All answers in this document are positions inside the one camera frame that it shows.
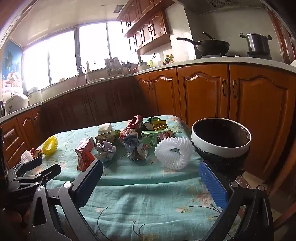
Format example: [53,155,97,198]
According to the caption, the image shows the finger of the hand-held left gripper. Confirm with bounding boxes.
[14,163,62,186]
[8,157,43,177]

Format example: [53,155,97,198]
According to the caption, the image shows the steel pot with lid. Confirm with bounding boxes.
[240,32,272,55]

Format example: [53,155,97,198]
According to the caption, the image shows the white foam block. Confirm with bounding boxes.
[97,123,113,135]

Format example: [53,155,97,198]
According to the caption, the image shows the white round cooker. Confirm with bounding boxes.
[28,87,43,105]

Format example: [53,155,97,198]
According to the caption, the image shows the crushed green can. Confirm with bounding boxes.
[142,120,154,132]

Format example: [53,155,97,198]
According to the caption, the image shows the teal floral tablecloth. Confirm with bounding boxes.
[30,115,241,241]

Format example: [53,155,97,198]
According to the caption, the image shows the crumpled white red paper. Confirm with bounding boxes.
[120,127,139,142]

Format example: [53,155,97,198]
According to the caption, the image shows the blue white wrapper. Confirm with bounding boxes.
[122,134,148,161]

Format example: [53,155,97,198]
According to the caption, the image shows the gas stove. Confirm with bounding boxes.
[195,53,273,61]

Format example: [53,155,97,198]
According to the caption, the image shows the black bin with white rim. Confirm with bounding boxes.
[191,118,252,183]

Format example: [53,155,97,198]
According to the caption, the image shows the crushed red yellow can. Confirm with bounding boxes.
[30,148,43,159]

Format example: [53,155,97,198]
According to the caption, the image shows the large white foam net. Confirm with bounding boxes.
[154,137,193,171]

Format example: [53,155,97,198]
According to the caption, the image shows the blue wall poster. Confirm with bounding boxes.
[1,39,23,93]

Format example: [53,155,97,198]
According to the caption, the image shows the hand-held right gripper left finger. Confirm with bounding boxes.
[28,159,104,241]

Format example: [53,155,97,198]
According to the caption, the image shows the range hood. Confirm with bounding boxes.
[178,0,266,11]

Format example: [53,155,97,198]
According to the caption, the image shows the wooden wall cabinets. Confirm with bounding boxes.
[117,0,176,55]

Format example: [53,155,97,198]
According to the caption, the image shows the small white foam net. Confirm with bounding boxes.
[21,150,34,165]

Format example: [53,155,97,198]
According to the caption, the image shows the white pot with lid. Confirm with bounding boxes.
[137,60,151,71]

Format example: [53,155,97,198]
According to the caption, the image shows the black wok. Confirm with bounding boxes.
[177,32,230,56]

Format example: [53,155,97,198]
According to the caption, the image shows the utensil rack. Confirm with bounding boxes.
[104,57,121,76]

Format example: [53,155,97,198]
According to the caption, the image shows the wooden chair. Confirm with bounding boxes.
[266,130,296,232]

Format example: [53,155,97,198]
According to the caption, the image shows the crumpled red wrapper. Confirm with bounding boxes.
[126,115,143,130]

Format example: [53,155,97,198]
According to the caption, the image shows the white paper ball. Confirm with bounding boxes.
[94,141,116,163]

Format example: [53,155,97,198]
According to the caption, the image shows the yellow foam net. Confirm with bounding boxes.
[42,136,58,155]

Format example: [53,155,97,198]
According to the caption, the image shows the tan green carton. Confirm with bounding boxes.
[95,130,121,144]

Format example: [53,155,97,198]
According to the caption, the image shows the yellow green crushed carton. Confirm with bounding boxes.
[151,117,168,131]

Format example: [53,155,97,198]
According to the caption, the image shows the kitchen window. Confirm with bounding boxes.
[22,21,139,91]

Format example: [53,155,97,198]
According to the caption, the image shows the green drink carton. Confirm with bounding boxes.
[141,130,173,149]

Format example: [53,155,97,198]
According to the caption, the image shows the wooden base cabinets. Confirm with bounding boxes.
[0,64,296,181]

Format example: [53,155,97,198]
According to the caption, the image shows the crushed red carton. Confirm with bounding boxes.
[75,137,96,172]

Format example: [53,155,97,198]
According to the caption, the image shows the white rice cooker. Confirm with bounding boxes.
[5,94,29,114]

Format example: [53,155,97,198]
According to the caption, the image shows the chrome faucet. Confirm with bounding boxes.
[77,66,89,84]

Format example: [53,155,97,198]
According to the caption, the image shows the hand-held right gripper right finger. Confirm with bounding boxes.
[199,161,275,241]

